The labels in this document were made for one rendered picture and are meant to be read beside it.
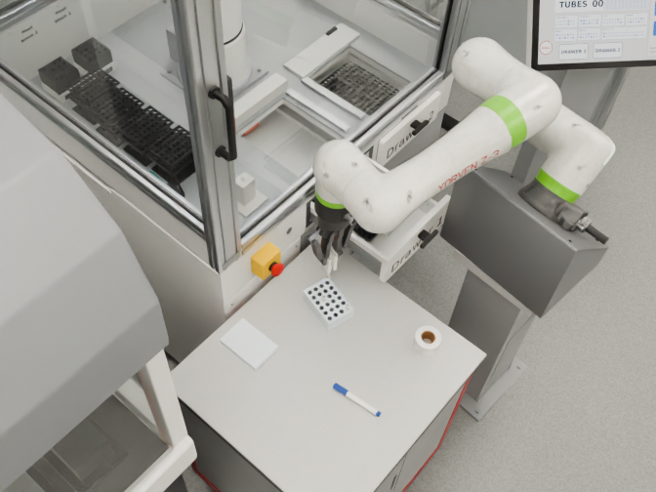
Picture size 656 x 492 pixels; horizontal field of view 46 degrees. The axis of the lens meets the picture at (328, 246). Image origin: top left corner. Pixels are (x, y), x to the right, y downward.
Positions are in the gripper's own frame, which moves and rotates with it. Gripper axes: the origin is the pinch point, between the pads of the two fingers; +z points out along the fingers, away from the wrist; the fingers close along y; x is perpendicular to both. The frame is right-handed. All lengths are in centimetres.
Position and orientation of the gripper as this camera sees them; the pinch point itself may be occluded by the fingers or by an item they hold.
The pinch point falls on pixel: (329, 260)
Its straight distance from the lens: 187.5
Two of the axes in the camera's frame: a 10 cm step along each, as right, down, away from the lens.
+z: -0.6, 5.8, 8.1
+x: -5.6, -6.9, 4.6
